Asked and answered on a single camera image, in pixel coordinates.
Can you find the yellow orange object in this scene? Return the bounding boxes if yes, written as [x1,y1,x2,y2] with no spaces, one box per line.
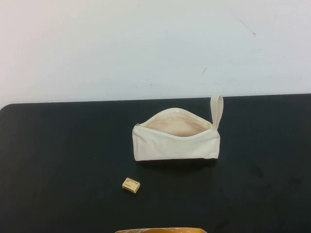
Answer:
[114,227,205,233]

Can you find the small tan eraser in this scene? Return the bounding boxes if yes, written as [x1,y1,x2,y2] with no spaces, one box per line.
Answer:
[121,177,141,194]

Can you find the white canvas pencil case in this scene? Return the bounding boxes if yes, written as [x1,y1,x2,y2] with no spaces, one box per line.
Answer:
[132,94,224,162]

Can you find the black table mat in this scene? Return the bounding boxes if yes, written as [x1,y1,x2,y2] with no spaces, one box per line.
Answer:
[0,93,311,233]

